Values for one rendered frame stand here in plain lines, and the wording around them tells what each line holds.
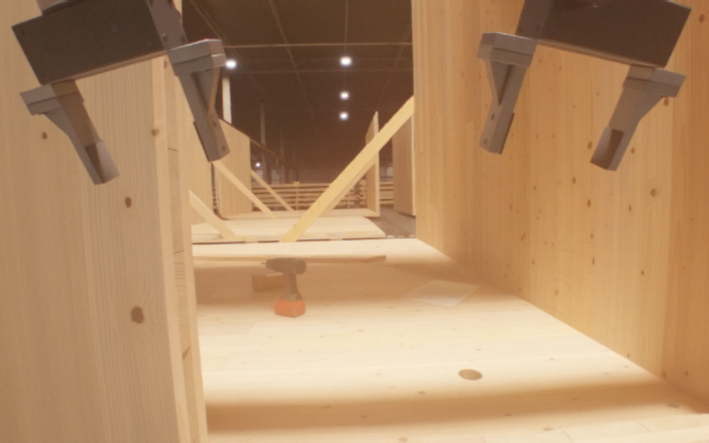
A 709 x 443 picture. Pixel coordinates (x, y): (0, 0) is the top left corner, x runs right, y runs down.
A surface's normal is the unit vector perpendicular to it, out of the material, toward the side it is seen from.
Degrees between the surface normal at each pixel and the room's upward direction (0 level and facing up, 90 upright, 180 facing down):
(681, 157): 90
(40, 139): 90
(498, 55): 113
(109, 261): 90
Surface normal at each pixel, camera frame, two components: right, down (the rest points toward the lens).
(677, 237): -1.00, 0.03
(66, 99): 0.98, -0.15
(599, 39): 0.08, 0.46
